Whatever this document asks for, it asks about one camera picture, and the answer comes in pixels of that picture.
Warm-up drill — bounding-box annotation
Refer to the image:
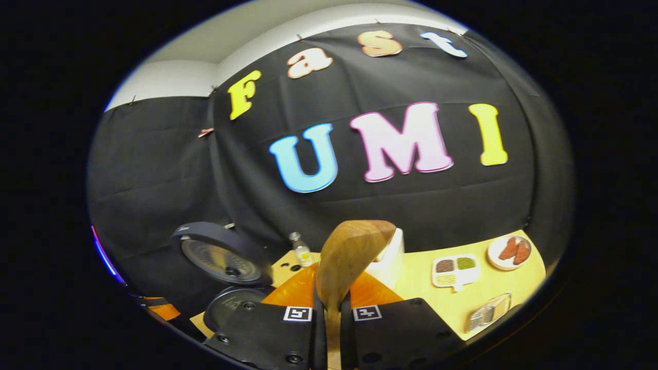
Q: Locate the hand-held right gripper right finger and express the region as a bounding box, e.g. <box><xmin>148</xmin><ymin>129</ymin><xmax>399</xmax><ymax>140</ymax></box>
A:
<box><xmin>339</xmin><ymin>270</ymin><xmax>466</xmax><ymax>370</ymax></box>

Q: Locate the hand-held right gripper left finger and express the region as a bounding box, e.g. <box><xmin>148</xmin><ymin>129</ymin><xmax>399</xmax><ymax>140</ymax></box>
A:
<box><xmin>203</xmin><ymin>262</ymin><xmax>328</xmax><ymax>370</ymax></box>

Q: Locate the dark blue rice cooker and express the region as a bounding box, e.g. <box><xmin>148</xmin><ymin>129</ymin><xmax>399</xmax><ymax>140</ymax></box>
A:
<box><xmin>171</xmin><ymin>221</ymin><xmax>276</xmax><ymax>332</ymax></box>

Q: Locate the wooden spoon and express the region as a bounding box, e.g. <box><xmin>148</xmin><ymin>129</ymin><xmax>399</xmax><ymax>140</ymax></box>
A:
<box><xmin>315</xmin><ymin>220</ymin><xmax>397</xmax><ymax>370</ymax></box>

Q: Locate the metal wire chopstick holder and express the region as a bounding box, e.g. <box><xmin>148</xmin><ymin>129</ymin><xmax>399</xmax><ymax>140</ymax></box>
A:
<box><xmin>467</xmin><ymin>292</ymin><xmax>513</xmax><ymax>333</ymax></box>

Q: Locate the small glass bottle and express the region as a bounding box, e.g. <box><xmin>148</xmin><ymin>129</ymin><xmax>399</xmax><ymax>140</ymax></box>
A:
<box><xmin>289</xmin><ymin>232</ymin><xmax>313</xmax><ymax>267</ymax></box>

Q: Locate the white toaster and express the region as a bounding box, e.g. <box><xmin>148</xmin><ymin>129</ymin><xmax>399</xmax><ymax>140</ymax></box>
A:
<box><xmin>366</xmin><ymin>228</ymin><xmax>405</xmax><ymax>291</ymax></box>

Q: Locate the white divided bean dish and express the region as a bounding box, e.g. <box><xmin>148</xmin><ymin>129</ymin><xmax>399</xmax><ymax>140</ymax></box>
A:
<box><xmin>432</xmin><ymin>255</ymin><xmax>481</xmax><ymax>292</ymax></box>

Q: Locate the black backdrop cloth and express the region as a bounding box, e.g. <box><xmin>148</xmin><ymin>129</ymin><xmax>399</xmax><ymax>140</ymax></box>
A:
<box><xmin>86</xmin><ymin>23</ymin><xmax>575</xmax><ymax>309</ymax></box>

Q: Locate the round white plate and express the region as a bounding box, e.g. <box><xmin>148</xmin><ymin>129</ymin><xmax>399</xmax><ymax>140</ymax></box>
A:
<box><xmin>487</xmin><ymin>235</ymin><xmax>532</xmax><ymax>271</ymax></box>

